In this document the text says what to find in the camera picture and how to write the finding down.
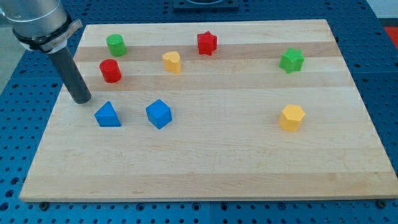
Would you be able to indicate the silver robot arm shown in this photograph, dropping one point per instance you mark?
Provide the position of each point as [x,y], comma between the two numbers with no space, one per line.
[42,25]

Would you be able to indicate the yellow heart block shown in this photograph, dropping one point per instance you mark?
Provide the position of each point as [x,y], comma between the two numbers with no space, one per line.
[172,62]

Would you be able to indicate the blue cube block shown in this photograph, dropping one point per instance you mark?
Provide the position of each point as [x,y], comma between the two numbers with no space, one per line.
[159,114]

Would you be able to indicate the light wooden board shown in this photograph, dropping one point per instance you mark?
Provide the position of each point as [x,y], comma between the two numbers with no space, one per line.
[224,141]

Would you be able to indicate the red star block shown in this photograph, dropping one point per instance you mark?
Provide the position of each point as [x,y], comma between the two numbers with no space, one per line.
[207,43]

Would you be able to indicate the yellow hexagon block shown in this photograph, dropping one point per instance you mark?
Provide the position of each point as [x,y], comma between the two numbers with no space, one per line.
[291,117]

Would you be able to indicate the blue triangle block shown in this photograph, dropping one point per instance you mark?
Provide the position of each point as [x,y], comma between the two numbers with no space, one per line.
[106,116]

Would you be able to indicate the red cylinder block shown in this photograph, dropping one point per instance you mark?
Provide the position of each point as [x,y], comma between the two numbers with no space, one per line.
[110,70]

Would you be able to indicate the green cylinder block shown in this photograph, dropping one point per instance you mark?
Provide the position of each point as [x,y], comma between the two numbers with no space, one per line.
[116,46]

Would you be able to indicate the green star block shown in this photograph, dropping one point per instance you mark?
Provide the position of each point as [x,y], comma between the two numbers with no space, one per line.
[291,60]

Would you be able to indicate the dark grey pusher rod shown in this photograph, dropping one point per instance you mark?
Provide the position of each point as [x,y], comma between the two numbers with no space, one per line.
[70,75]

